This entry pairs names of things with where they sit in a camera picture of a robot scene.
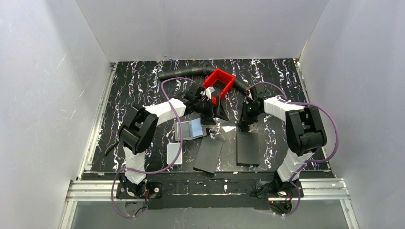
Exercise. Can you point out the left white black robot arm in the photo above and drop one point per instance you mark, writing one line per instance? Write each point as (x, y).
(140, 122)

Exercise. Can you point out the black card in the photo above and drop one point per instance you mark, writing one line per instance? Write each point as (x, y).
(208, 155)
(247, 149)

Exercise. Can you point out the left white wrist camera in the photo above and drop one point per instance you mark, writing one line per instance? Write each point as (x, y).
(209, 92)

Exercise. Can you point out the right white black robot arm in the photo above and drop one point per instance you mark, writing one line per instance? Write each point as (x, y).
(305, 132)

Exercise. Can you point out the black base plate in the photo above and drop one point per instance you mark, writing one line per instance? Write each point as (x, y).
(267, 189)
(150, 190)

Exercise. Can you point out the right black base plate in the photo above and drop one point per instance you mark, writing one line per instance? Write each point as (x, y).
(267, 189)

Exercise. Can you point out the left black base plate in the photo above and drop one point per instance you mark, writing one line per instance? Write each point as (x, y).
(150, 190)

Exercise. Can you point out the red plastic tray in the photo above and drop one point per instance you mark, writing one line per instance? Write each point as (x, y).
(220, 79)

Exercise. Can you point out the black card right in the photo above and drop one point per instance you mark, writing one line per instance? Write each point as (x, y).
(247, 149)

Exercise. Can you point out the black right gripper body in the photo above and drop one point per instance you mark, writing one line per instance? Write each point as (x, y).
(246, 118)

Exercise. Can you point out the white striped credit card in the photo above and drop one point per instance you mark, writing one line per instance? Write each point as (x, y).
(227, 129)

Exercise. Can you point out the black card left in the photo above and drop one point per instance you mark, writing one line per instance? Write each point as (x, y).
(208, 155)

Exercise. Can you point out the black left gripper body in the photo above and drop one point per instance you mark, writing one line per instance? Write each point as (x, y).
(213, 110)

